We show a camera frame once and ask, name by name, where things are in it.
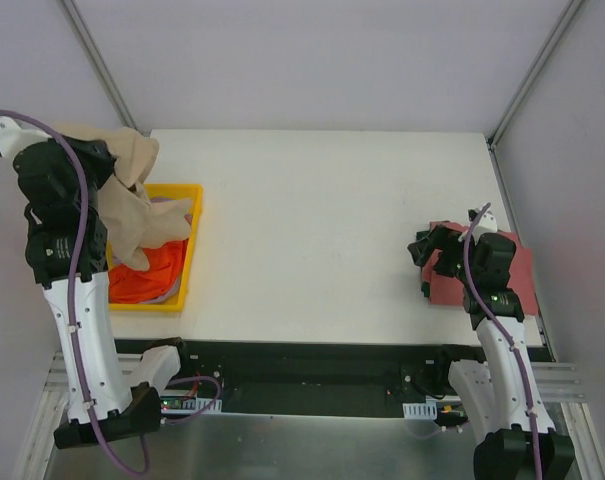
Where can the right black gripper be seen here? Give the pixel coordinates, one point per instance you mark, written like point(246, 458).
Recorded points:
point(433, 245)

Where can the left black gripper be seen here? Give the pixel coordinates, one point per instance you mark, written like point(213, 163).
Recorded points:
point(98, 156)

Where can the beige t shirt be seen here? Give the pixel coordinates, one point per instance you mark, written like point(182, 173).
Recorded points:
point(123, 204)

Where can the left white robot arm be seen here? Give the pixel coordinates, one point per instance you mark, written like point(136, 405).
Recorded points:
point(67, 251)

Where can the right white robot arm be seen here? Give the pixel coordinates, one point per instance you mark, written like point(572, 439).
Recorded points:
point(515, 436)

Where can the folded red t shirt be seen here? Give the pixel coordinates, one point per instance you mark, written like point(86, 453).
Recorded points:
point(449, 291)

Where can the yellow plastic bin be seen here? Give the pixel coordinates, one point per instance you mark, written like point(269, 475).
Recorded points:
point(175, 303)

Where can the orange t shirt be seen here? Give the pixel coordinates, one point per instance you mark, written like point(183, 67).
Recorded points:
point(161, 281)

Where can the lilac t shirt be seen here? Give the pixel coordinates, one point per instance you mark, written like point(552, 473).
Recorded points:
point(168, 222)

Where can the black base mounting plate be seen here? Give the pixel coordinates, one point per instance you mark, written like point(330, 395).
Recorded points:
point(337, 380)

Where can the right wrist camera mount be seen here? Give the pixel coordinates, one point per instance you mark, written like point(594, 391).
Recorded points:
point(483, 221)

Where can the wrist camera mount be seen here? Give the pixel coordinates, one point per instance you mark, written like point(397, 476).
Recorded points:
point(483, 221)
point(14, 138)

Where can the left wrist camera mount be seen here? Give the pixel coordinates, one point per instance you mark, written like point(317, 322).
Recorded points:
point(14, 138)

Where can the right white cable duct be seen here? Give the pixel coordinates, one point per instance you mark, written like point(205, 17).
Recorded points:
point(426, 411)

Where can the white cable duct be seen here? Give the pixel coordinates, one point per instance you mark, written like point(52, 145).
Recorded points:
point(426, 411)
point(175, 405)

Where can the left aluminium frame post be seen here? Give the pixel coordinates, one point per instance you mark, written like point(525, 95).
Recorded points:
point(89, 47)

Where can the aluminium frame post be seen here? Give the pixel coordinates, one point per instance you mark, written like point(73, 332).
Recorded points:
point(89, 47)
point(550, 45)

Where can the front aluminium rail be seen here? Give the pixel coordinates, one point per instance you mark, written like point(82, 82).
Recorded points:
point(556, 382)

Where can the left white cable duct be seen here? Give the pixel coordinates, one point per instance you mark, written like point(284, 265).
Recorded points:
point(175, 405)

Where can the right aluminium frame post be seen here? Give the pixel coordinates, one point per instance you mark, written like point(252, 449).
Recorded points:
point(550, 45)

